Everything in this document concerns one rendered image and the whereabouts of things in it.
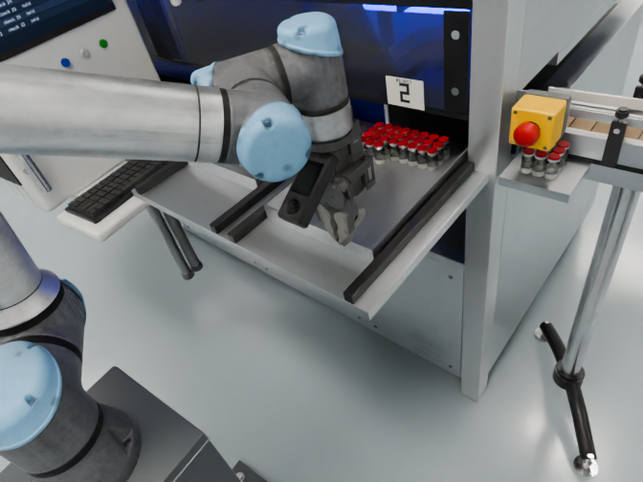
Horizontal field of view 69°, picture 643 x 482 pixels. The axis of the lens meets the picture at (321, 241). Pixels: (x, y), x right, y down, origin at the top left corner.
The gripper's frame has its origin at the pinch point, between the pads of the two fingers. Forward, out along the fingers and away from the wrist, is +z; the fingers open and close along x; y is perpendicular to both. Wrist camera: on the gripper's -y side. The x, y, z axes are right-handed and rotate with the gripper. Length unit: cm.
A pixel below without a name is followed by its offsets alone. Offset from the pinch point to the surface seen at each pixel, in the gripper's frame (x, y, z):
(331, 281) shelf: -1.9, -5.6, 3.6
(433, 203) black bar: -7.6, 17.7, 1.5
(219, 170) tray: 40.7, 6.4, 1.3
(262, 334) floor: 68, 13, 91
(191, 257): 100, 14, 65
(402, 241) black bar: -8.1, 6.5, 1.6
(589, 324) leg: -33, 47, 52
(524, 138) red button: -18.3, 28.7, -8.3
